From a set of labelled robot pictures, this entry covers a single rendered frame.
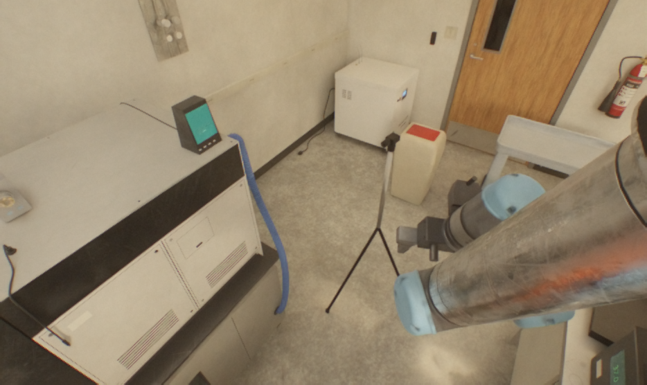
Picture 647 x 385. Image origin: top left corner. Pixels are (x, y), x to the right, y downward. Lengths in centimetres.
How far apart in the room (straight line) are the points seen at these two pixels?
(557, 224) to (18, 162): 153
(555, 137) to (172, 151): 264
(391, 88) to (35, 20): 259
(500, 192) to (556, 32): 311
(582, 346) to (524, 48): 265
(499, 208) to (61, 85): 201
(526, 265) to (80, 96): 210
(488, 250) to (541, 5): 328
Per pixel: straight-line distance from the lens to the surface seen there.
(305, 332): 227
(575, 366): 152
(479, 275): 29
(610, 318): 171
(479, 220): 50
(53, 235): 111
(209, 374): 181
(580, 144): 299
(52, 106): 211
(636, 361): 133
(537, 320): 48
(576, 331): 160
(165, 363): 156
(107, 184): 120
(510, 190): 47
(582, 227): 20
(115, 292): 119
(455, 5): 358
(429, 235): 60
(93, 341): 127
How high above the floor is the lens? 208
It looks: 41 degrees down
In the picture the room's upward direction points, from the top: straight up
